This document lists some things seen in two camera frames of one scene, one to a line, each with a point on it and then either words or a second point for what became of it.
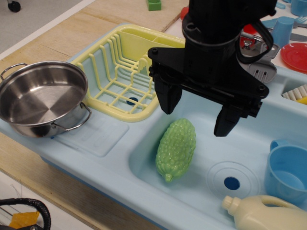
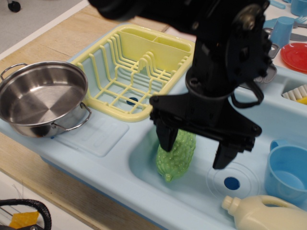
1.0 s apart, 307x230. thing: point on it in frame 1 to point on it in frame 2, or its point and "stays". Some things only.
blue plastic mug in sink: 286,172 stays
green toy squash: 176,147 stays
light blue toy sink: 114,162 stays
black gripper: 208,67 to 206,110
